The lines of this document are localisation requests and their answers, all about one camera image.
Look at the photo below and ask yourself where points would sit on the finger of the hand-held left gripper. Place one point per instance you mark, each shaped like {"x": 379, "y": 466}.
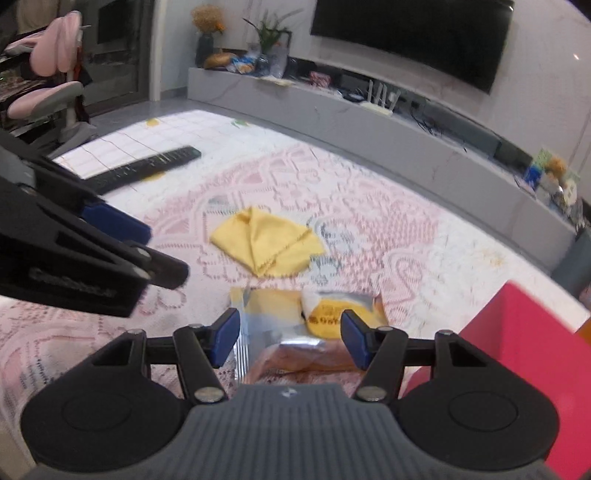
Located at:
{"x": 157, "y": 267}
{"x": 117, "y": 224}

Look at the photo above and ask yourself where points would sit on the red storage box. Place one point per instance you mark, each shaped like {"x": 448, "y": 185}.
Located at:
{"x": 531, "y": 332}

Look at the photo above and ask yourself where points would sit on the bread packet with yellow label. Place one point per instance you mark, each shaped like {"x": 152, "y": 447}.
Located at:
{"x": 286, "y": 318}

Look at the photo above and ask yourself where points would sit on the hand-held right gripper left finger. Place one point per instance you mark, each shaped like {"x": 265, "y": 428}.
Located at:
{"x": 224, "y": 337}

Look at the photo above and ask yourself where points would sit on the dark glass door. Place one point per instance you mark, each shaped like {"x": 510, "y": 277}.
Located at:
{"x": 115, "y": 55}

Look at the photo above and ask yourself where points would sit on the pink office chair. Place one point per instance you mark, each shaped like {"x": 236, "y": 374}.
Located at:
{"x": 55, "y": 41}

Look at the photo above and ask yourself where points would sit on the dark vase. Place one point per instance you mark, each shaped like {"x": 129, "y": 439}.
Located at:
{"x": 204, "y": 50}

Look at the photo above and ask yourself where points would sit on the round white hand fan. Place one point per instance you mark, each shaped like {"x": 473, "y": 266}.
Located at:
{"x": 570, "y": 191}

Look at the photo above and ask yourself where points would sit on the white marble television console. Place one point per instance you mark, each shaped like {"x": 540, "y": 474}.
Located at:
{"x": 369, "y": 138}

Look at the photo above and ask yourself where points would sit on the blue snack packet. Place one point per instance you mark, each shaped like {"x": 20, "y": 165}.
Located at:
{"x": 244, "y": 63}

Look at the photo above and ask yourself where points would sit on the brown bread loaf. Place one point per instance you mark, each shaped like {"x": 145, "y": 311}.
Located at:
{"x": 220, "y": 61}

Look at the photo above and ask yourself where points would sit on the small pink box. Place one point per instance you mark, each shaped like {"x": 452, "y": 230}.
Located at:
{"x": 319, "y": 79}

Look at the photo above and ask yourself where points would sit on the dried flower bouquet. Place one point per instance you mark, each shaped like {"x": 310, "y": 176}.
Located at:
{"x": 207, "y": 19}

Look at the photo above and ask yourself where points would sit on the white router with antennas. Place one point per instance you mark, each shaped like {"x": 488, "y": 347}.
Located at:
{"x": 379, "y": 104}

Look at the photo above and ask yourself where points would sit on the green printed card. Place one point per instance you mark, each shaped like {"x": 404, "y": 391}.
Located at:
{"x": 541, "y": 159}

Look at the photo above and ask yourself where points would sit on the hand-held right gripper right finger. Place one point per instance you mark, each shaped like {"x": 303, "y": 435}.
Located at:
{"x": 354, "y": 337}

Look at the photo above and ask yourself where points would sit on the green spiky potted plant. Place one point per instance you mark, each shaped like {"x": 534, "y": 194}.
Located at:
{"x": 272, "y": 32}

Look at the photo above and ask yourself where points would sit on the yellow cloth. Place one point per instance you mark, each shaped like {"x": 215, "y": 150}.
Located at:
{"x": 258, "y": 240}

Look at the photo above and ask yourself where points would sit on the brown teddy bear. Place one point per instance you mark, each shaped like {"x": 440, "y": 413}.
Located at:
{"x": 557, "y": 167}

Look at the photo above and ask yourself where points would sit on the black remote control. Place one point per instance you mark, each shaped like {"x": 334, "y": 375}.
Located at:
{"x": 138, "y": 168}

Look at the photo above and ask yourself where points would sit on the black flat television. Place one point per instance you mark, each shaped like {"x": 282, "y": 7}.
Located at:
{"x": 415, "y": 37}

